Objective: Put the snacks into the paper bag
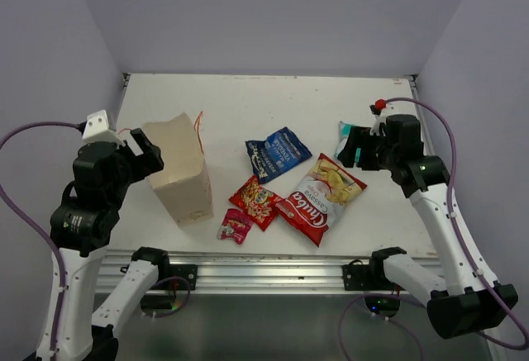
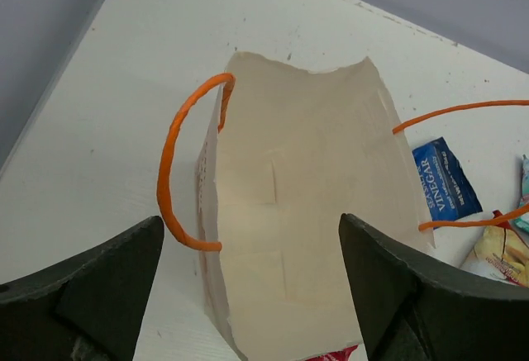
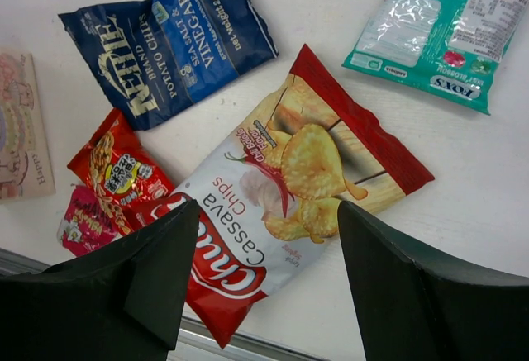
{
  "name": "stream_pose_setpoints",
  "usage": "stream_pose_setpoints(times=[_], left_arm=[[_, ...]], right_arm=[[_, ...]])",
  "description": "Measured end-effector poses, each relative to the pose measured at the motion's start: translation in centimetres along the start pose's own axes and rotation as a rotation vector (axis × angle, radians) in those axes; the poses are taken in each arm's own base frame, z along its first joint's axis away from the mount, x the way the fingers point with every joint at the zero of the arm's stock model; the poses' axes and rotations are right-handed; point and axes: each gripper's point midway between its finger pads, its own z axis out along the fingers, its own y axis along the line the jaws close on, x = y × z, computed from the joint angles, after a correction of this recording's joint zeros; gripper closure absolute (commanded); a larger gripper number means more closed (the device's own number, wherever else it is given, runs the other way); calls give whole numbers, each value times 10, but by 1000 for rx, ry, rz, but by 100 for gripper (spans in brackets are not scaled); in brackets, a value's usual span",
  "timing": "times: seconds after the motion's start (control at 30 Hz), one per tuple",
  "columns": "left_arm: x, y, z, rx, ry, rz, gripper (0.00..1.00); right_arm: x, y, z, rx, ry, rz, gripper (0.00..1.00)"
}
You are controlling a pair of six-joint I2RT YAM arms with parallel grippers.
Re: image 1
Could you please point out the teal snack packet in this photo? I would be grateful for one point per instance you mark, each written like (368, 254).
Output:
(344, 131)

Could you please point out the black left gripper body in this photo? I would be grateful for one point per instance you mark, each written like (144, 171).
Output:
(133, 167)

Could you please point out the red Chuba cassava chips bag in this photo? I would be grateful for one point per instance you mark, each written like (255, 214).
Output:
(320, 199)

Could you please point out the white paper bag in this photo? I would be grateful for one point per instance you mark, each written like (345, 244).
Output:
(183, 185)

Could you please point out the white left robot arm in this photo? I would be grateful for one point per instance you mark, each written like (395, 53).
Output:
(80, 232)

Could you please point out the blue salt vinegar chips bag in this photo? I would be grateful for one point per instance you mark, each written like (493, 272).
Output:
(276, 155)

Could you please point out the red snack packet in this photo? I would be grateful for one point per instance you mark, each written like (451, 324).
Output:
(256, 202)

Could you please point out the black right base bracket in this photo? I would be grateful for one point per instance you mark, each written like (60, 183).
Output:
(356, 276)

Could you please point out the aluminium mounting rail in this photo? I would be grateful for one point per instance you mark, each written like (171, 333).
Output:
(257, 274)

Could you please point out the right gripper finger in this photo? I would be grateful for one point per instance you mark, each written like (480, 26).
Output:
(351, 152)
(368, 158)

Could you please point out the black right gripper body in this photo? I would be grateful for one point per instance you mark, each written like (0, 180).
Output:
(387, 154)

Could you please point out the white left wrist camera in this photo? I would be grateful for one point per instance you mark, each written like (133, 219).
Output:
(98, 128)

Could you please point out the small pink snack packet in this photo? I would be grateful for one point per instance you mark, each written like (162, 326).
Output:
(235, 226)

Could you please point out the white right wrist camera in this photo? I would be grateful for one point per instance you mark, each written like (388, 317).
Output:
(380, 109)

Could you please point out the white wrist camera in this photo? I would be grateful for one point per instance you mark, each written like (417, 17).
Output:
(98, 128)
(380, 109)

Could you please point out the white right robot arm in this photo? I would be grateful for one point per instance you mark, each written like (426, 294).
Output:
(467, 298)

